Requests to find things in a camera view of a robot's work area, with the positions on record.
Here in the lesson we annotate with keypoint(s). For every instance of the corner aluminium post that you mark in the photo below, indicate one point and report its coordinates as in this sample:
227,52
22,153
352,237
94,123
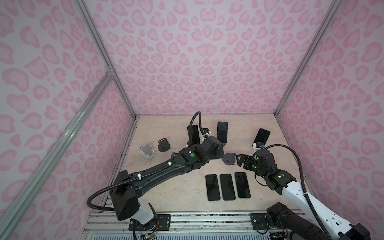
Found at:
320,33
91,26

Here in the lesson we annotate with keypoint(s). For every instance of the dark stand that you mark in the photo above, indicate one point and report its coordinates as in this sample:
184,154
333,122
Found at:
163,145

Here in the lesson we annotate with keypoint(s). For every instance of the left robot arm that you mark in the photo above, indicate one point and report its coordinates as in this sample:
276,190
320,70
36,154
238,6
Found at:
125,197

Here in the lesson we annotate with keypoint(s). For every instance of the left corner aluminium post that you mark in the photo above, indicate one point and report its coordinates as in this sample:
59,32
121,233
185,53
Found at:
91,26

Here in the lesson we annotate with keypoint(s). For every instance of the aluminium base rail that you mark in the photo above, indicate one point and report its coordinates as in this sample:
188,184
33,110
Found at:
221,225

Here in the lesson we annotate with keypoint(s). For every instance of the white phone stand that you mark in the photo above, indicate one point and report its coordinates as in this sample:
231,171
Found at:
147,151

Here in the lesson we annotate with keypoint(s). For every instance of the pink-edged phone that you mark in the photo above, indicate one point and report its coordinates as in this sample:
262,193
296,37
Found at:
212,185

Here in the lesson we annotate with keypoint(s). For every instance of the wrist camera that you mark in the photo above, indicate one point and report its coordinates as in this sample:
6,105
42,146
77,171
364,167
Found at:
258,146
206,133

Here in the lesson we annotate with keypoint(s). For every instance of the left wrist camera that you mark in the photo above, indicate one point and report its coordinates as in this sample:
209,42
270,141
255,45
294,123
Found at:
206,133

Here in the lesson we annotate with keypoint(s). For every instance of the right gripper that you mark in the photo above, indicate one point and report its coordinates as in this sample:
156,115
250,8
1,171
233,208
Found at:
248,159

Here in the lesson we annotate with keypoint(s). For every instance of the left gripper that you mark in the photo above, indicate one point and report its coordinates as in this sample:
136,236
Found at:
217,155

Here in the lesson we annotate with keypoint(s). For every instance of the purple stand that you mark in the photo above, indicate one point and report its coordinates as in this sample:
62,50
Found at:
229,159

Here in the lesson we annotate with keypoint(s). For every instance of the right corner aluminium post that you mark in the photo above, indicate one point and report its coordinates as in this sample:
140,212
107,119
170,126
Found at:
320,33

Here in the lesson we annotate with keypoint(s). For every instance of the black phone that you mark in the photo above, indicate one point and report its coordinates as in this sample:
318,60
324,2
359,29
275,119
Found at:
227,186
242,184
222,132
194,135
262,136

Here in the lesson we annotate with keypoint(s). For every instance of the left diagonal aluminium bar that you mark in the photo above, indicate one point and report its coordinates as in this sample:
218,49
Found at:
20,205

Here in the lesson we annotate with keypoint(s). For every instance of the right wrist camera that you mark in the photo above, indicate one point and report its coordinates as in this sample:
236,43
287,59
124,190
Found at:
258,146

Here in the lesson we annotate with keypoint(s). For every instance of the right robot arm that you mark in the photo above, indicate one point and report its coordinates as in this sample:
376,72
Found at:
323,223

